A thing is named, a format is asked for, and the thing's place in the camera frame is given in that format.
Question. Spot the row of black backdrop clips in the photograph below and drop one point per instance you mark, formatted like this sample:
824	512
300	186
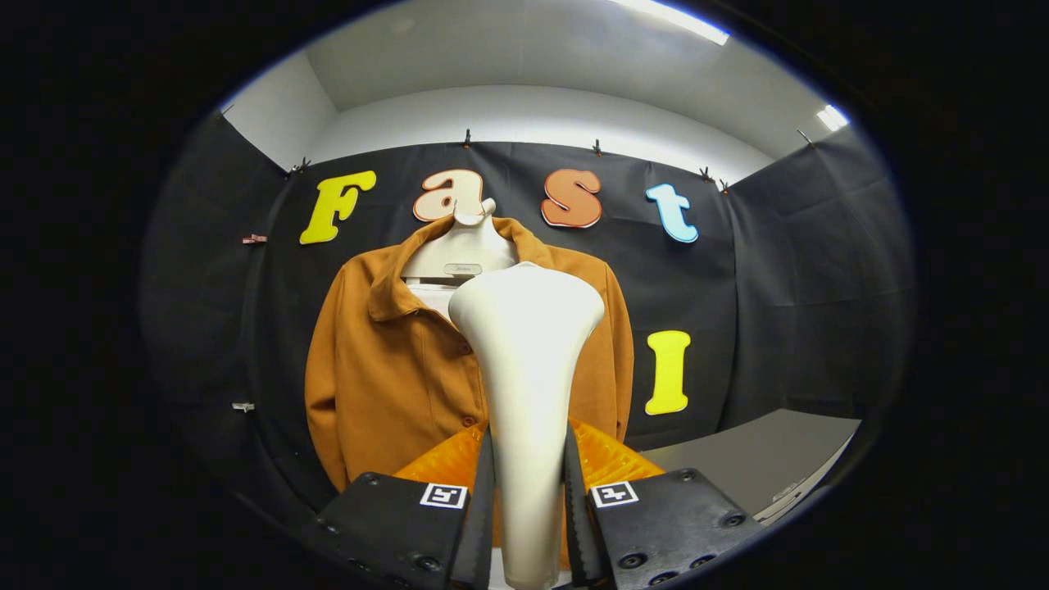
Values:
468	138

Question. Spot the small ceiling light panel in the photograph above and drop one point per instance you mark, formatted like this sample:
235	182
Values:
833	117

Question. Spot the white garment hanger board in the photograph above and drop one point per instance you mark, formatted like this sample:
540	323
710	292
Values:
459	246

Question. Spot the long ceiling light panel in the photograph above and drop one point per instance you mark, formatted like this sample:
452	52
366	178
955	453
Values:
676	20

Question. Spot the brown button-up shirt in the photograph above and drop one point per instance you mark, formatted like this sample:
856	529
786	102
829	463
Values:
385	393

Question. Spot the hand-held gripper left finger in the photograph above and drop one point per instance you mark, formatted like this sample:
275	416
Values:
479	533

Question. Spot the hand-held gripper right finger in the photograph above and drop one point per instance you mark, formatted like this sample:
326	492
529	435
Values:
582	533

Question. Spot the white garment steamer head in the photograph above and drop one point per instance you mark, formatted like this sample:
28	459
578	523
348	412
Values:
524	369

